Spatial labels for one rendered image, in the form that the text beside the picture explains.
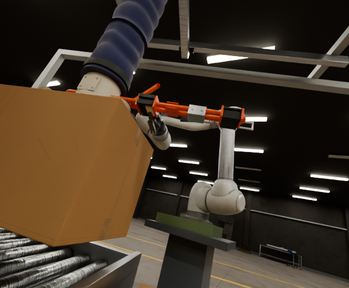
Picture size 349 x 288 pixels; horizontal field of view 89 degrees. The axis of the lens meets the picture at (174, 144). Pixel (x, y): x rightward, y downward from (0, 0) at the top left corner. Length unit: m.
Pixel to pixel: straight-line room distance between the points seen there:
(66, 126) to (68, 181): 0.17
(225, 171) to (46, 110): 0.99
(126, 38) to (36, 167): 0.71
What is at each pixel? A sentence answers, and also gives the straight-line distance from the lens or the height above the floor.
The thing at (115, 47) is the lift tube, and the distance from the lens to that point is 0.97.
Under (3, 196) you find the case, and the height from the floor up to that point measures 0.74.
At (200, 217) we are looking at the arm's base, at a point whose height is 0.84.
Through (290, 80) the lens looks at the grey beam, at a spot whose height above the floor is 3.12.
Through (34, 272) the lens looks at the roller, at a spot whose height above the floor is 0.55.
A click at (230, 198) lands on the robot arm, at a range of 1.14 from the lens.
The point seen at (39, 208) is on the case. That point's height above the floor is 0.74.
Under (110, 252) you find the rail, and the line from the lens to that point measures 1.00.
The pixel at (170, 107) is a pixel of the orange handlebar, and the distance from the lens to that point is 0.74.
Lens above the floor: 0.79
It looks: 22 degrees up
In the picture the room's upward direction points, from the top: 15 degrees clockwise
